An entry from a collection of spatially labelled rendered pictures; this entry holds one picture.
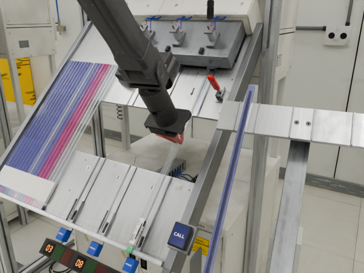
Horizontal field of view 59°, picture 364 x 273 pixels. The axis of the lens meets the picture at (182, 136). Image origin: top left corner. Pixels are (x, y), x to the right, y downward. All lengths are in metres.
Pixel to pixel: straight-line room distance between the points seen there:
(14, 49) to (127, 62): 1.53
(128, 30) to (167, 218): 0.44
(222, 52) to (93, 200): 0.52
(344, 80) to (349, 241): 1.04
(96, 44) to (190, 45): 0.44
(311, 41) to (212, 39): 1.59
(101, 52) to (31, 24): 0.98
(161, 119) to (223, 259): 0.55
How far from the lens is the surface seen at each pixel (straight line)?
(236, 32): 0.95
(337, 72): 2.46
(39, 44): 2.19
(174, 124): 0.75
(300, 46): 2.48
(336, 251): 2.10
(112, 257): 1.43
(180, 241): 0.71
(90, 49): 1.28
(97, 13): 0.53
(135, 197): 0.84
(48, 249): 0.96
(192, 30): 1.01
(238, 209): 1.13
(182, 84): 0.96
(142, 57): 0.59
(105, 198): 0.89
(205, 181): 0.78
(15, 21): 2.11
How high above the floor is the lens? 1.23
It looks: 20 degrees down
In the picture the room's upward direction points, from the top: straight up
